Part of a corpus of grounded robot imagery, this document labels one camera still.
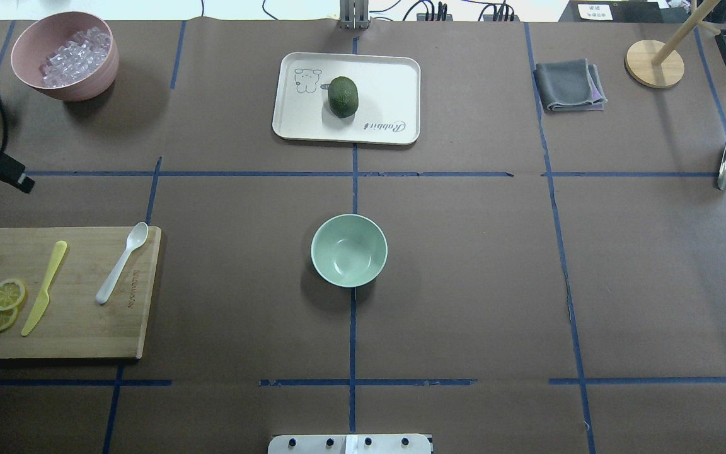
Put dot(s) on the mint green bowl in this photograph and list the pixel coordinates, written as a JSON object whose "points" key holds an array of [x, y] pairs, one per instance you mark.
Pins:
{"points": [[349, 250]]}

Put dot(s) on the lemon slice upper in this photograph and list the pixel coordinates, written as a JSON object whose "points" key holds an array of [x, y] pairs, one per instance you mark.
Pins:
{"points": [[12, 293]]}

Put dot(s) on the wooden mug tree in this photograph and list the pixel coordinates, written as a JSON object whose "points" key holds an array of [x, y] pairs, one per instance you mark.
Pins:
{"points": [[658, 65]]}

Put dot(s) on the aluminium frame post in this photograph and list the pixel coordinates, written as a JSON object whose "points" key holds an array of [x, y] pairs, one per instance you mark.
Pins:
{"points": [[354, 15]]}

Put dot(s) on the pink bowl with ice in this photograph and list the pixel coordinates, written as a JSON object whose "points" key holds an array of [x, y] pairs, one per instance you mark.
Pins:
{"points": [[69, 56]]}

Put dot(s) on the yellow plastic knife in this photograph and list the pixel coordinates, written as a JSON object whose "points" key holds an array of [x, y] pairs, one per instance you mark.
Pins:
{"points": [[43, 299]]}

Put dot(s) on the cream rabbit tray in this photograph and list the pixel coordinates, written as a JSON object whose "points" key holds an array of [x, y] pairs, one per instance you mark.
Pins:
{"points": [[389, 99]]}

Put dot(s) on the folded grey cloth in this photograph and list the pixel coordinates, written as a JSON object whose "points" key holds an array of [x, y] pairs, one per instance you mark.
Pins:
{"points": [[567, 86]]}

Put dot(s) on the white plastic spoon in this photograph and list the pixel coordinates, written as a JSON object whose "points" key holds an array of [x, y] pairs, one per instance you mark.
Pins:
{"points": [[136, 238]]}

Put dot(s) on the wooden cutting board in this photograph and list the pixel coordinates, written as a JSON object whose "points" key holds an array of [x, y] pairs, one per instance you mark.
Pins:
{"points": [[74, 324]]}

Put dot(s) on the black label box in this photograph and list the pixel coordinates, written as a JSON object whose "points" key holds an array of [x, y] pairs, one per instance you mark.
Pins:
{"points": [[612, 11]]}

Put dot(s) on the green avocado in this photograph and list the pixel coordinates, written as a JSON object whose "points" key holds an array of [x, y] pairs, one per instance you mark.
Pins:
{"points": [[343, 97]]}

